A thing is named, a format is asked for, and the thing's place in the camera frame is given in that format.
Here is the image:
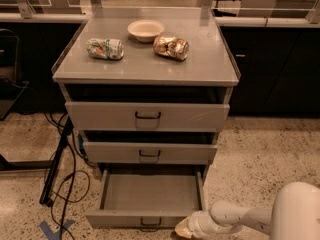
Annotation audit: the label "blue tape cross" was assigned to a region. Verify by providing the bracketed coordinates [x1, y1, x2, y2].
[39, 219, 76, 240]

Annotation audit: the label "grey bottom drawer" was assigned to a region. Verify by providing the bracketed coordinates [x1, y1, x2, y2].
[86, 164, 205, 230]

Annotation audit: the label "grey drawer cabinet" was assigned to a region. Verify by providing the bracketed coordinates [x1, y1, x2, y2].
[51, 6, 242, 185]

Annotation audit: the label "black floor cables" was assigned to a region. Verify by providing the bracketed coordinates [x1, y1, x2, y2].
[43, 112, 98, 240]

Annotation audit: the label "black chair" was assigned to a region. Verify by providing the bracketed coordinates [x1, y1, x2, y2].
[0, 28, 29, 121]

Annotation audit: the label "grey middle drawer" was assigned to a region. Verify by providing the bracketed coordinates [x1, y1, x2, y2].
[83, 131, 217, 165]

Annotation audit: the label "black metal floor bar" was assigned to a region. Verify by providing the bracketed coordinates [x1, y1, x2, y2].
[39, 118, 73, 207]

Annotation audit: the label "grey top drawer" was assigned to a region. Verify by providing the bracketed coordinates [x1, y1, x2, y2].
[66, 85, 229, 132]

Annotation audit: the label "white paper bowl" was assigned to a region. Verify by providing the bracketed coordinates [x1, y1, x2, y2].
[127, 20, 165, 43]

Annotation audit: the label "crushed green white can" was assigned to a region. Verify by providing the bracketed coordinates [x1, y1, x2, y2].
[86, 38, 124, 60]

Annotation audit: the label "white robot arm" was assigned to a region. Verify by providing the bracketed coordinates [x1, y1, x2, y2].
[175, 182, 320, 240]

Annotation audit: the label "grey drawer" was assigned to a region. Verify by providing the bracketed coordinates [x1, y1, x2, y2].
[83, 131, 217, 165]
[86, 164, 205, 230]
[66, 85, 229, 132]

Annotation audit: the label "crushed gold can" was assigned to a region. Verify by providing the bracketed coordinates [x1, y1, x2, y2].
[153, 35, 189, 61]

